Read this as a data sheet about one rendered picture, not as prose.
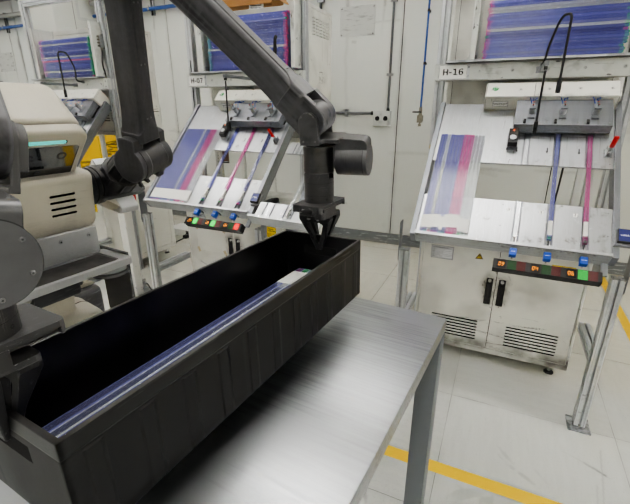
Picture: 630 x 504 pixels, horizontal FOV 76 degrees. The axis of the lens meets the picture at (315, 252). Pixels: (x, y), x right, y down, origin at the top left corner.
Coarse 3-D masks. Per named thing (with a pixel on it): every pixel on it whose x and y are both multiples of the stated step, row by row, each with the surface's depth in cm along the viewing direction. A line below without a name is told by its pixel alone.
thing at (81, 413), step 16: (304, 272) 79; (272, 288) 72; (240, 304) 67; (256, 304) 66; (224, 320) 62; (192, 336) 57; (208, 336) 57; (176, 352) 53; (144, 368) 50; (160, 368) 50; (112, 384) 47; (128, 384) 47; (96, 400) 45; (112, 400) 45; (64, 416) 42; (80, 416) 42; (64, 432) 40
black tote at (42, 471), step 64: (256, 256) 76; (320, 256) 82; (128, 320) 54; (192, 320) 64; (256, 320) 50; (320, 320) 67; (64, 384) 47; (192, 384) 42; (256, 384) 53; (0, 448) 37; (64, 448) 31; (128, 448) 36; (192, 448) 43
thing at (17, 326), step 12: (0, 312) 31; (12, 312) 32; (24, 312) 36; (36, 312) 36; (48, 312) 36; (0, 324) 31; (12, 324) 32; (24, 324) 34; (36, 324) 34; (48, 324) 34; (60, 324) 35; (0, 336) 31; (12, 336) 32; (24, 336) 32; (36, 336) 33; (0, 348) 31; (12, 348) 32
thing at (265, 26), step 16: (240, 16) 211; (256, 16) 208; (272, 16) 204; (288, 16) 206; (256, 32) 210; (272, 32) 207; (288, 32) 205; (208, 48) 225; (272, 48) 209; (288, 48) 207; (224, 64) 224; (288, 64) 212
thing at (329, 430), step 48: (336, 336) 73; (384, 336) 73; (432, 336) 73; (288, 384) 61; (336, 384) 61; (384, 384) 61; (432, 384) 81; (240, 432) 52; (288, 432) 52; (336, 432) 52; (384, 432) 52; (432, 432) 89; (0, 480) 45; (192, 480) 45; (240, 480) 45; (288, 480) 45; (336, 480) 45
